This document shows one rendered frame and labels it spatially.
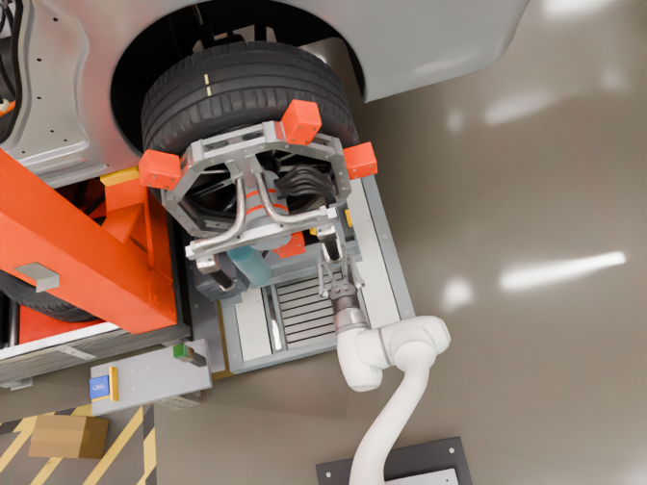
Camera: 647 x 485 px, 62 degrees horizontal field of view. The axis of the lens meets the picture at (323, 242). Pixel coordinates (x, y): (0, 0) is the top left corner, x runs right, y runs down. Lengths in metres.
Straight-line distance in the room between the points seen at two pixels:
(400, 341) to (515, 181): 1.41
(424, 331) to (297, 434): 1.06
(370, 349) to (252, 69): 0.79
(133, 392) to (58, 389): 0.75
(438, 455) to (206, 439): 0.97
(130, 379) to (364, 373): 0.96
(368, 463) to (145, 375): 1.07
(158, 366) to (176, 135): 0.88
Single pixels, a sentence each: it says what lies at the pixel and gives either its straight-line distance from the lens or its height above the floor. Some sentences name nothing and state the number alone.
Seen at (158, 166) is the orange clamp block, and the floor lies 1.11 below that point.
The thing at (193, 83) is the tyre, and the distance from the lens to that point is 1.53.
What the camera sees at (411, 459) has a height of 0.30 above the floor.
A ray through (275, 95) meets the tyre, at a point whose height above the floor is 1.15.
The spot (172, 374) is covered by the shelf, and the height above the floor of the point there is 0.45.
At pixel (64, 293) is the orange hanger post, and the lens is 1.63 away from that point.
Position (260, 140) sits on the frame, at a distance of 1.42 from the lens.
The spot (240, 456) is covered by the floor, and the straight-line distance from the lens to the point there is 2.36.
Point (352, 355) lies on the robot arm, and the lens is 1.41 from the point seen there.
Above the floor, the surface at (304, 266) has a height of 0.15.
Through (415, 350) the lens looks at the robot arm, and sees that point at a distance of 1.35.
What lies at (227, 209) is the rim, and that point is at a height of 0.67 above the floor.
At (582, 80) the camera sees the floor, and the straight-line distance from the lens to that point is 2.99.
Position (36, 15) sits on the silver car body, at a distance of 1.58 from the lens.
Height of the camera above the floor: 2.25
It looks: 65 degrees down
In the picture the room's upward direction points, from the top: 22 degrees counter-clockwise
